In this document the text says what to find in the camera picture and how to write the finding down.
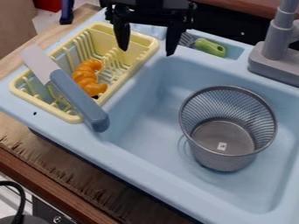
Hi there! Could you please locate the toy sink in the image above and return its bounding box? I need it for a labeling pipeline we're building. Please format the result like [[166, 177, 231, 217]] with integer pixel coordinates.
[[0, 8, 299, 224]]

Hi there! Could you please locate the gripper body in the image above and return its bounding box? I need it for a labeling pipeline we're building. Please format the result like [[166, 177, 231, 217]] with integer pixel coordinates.
[[98, 0, 198, 28]]

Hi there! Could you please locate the green handled tool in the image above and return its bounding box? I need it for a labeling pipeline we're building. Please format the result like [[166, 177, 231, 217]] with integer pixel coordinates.
[[177, 31, 228, 59]]

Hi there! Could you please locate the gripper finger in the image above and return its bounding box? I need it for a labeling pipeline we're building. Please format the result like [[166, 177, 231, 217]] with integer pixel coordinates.
[[110, 20, 132, 53], [164, 23, 186, 57]]

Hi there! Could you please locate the orange toy croissant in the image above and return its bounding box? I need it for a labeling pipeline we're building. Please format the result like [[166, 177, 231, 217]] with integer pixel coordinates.
[[71, 58, 109, 98]]

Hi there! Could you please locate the silver mesh strainer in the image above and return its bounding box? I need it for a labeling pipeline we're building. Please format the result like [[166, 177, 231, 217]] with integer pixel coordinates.
[[177, 85, 280, 172]]

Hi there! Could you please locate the yellow dish rack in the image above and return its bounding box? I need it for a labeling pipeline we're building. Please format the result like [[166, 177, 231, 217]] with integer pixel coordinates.
[[8, 20, 162, 124]]

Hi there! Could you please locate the grey toy knife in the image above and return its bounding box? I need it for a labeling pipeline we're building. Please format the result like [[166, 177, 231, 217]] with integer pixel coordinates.
[[19, 43, 111, 133]]

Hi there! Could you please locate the tap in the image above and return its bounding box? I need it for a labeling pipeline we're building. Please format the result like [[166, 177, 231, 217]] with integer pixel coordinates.
[[246, 0, 299, 88]]

